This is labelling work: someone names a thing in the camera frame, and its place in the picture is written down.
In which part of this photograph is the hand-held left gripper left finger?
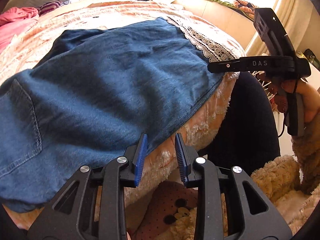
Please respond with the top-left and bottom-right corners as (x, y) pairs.
(27, 133), (148, 240)

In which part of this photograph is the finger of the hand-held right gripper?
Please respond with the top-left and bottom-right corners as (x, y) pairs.
(207, 58), (247, 74)

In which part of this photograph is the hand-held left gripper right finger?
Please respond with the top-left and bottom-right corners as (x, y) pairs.
(174, 132), (293, 240)

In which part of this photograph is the blue denim pants lace hem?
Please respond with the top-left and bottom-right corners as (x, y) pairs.
(0, 17), (240, 213)

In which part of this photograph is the person's right forearm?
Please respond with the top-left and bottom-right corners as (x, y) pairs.
(291, 119), (320, 195)

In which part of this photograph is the person's right hand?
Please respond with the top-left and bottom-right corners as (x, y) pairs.
(268, 76), (320, 123)

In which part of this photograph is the cream curtain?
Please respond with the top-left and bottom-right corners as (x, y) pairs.
(246, 0), (313, 55)

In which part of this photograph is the orange patterned cloth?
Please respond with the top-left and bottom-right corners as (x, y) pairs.
(233, 0), (259, 19)

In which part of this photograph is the pink dotted cartoon cloth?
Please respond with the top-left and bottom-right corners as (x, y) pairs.
(130, 181), (199, 240)

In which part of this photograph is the person's black trouser leg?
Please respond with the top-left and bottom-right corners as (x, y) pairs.
(197, 72), (281, 178)

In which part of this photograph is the beige fuzzy robe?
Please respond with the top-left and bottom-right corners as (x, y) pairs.
(172, 155), (320, 240)

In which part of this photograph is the orange blanket white tufted pattern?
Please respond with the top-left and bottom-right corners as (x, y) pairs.
(0, 0), (247, 230)

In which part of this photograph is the purple striped cloth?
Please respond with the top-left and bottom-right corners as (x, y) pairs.
(37, 0), (77, 16)

